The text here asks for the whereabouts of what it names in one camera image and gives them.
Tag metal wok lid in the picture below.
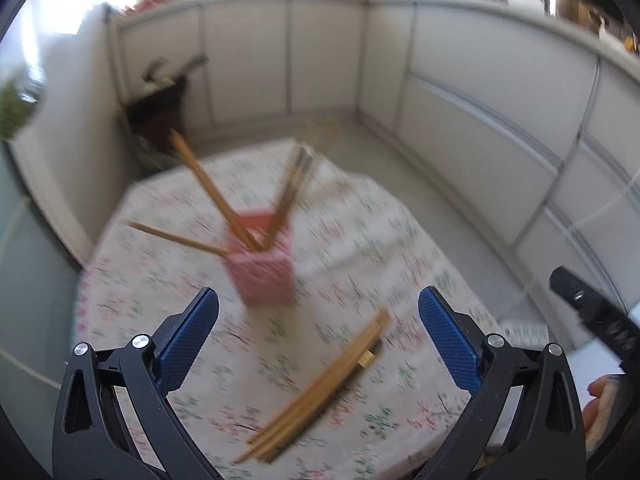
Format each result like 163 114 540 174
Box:
142 60 176 86

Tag white cable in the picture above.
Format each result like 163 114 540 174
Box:
562 175 640 233

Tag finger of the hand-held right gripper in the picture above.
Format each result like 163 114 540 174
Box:
549 266 640 361

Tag pink perforated utensil holder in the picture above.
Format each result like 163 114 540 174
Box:
222 212 297 307

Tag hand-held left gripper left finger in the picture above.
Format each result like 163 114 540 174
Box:
52 287 223 480

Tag dark stool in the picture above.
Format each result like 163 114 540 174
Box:
132 105 186 153

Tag frosted glass door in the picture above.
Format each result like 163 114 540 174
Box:
0 125 96 411

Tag pile of wooden chopsticks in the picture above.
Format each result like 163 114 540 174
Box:
232 307 392 465

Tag black wok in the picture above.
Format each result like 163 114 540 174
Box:
127 54 211 111

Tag person's right hand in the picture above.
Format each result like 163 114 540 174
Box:
582 374 626 456

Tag tan bamboo chopstick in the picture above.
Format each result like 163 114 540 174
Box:
169 129 263 253
272 147 316 251
127 221 231 257
265 145 307 250

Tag floral tablecloth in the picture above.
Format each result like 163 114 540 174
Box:
70 137 506 480

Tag plastic bag of green vegetables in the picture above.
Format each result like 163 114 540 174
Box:
0 77 38 141

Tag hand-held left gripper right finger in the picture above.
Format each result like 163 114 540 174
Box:
418 286 586 480

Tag white kitchen cabinets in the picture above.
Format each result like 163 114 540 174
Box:
107 0 640 351

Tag large steel pot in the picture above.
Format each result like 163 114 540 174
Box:
542 0 603 33

